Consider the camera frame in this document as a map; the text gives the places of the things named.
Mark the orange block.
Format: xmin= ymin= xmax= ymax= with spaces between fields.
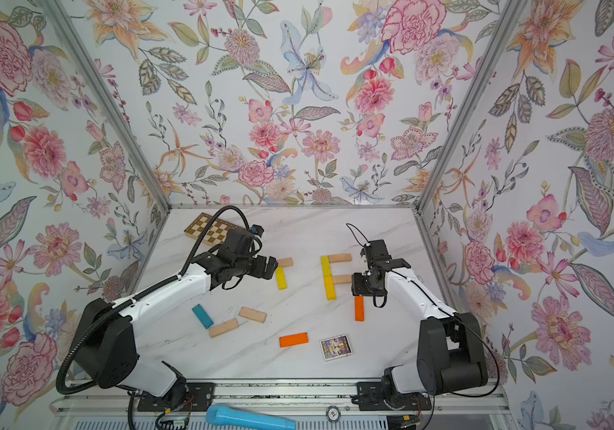
xmin=279 ymin=333 xmax=309 ymax=349
xmin=355 ymin=296 xmax=365 ymax=322

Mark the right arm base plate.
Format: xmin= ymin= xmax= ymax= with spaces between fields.
xmin=351 ymin=381 xmax=432 ymax=413

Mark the playing card box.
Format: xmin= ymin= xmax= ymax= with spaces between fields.
xmin=320 ymin=334 xmax=353 ymax=361

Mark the blue microphone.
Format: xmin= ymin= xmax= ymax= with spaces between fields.
xmin=206 ymin=405 xmax=296 ymax=430

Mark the natural wood block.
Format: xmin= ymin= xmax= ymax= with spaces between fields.
xmin=239 ymin=306 xmax=267 ymax=324
xmin=208 ymin=318 xmax=239 ymax=339
xmin=278 ymin=257 xmax=294 ymax=268
xmin=332 ymin=275 xmax=352 ymax=285
xmin=327 ymin=254 xmax=353 ymax=263

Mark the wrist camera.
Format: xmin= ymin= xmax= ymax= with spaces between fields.
xmin=250 ymin=225 xmax=264 ymax=238
xmin=360 ymin=239 xmax=391 ymax=267

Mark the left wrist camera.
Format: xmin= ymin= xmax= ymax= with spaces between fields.
xmin=250 ymin=225 xmax=264 ymax=238

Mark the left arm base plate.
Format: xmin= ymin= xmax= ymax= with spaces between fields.
xmin=136 ymin=382 xmax=216 ymax=412

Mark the yellow block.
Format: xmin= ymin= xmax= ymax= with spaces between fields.
xmin=324 ymin=276 xmax=337 ymax=301
xmin=321 ymin=256 xmax=332 ymax=278
xmin=275 ymin=267 xmax=287 ymax=290

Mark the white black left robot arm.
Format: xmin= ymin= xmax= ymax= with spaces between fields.
xmin=56 ymin=225 xmax=278 ymax=406

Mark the wooden folding chessboard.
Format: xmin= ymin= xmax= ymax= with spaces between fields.
xmin=184 ymin=213 xmax=240 ymax=247

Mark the orange block front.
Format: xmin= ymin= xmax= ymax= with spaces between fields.
xmin=279 ymin=333 xmax=309 ymax=349

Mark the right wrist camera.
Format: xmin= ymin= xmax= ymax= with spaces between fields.
xmin=360 ymin=239 xmax=391 ymax=267

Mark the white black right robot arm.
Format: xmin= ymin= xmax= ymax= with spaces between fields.
xmin=352 ymin=240 xmax=489 ymax=408

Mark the black corrugated cable hose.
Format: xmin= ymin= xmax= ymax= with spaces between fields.
xmin=55 ymin=205 xmax=251 ymax=396

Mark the teal block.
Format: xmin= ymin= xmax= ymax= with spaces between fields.
xmin=192 ymin=305 xmax=214 ymax=330

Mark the aluminium front rail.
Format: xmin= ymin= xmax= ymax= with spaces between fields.
xmin=48 ymin=377 xmax=512 ymax=417

